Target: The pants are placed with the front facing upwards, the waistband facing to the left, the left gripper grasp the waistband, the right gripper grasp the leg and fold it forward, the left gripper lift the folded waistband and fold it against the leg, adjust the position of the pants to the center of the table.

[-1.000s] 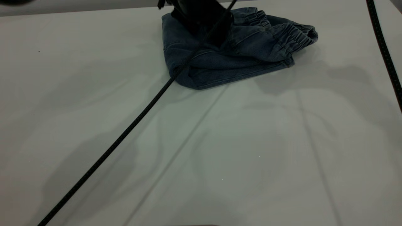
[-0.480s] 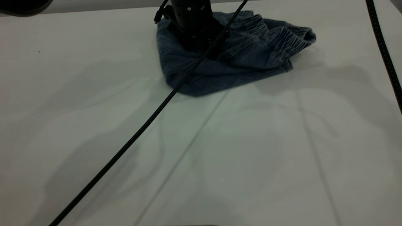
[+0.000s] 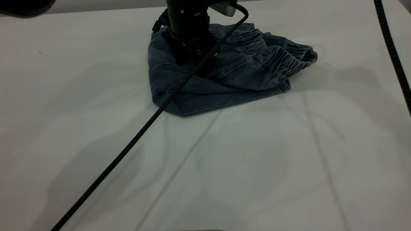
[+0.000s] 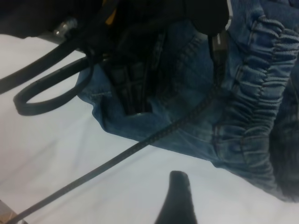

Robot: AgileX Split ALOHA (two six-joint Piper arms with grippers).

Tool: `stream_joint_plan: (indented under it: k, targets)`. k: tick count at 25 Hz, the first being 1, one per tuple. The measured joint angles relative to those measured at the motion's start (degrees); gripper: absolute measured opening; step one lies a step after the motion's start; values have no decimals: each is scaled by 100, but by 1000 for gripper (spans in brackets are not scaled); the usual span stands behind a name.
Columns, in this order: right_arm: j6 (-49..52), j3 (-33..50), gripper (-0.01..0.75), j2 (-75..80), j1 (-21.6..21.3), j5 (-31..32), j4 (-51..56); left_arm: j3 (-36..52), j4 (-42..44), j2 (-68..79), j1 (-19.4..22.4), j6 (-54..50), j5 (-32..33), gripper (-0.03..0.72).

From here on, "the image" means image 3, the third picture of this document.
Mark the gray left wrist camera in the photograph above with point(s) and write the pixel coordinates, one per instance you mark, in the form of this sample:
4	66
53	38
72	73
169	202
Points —
224	8

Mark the blue denim pants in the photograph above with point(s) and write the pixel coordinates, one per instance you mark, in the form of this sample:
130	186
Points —
244	70

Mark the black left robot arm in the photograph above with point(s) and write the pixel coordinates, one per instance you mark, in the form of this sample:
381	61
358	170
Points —
25	7

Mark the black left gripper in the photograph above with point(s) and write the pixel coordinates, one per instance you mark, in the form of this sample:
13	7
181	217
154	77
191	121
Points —
188	19

